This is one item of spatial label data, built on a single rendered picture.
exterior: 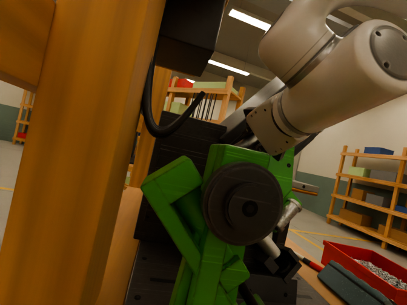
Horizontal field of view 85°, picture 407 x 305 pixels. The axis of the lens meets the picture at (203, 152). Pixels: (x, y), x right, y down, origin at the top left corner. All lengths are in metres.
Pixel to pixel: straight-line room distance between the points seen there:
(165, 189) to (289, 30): 0.22
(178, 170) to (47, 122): 0.15
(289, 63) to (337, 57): 0.05
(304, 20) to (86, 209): 0.32
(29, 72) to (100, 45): 0.07
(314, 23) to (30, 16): 0.28
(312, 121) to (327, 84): 0.06
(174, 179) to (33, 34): 0.19
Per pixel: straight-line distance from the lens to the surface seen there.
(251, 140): 0.52
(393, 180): 6.33
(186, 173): 0.21
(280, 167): 0.58
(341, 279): 0.68
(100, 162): 0.27
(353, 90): 0.28
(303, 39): 0.30
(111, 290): 0.49
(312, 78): 0.30
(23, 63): 0.27
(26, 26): 0.27
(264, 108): 0.41
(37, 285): 0.33
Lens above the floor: 1.16
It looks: level
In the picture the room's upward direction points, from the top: 13 degrees clockwise
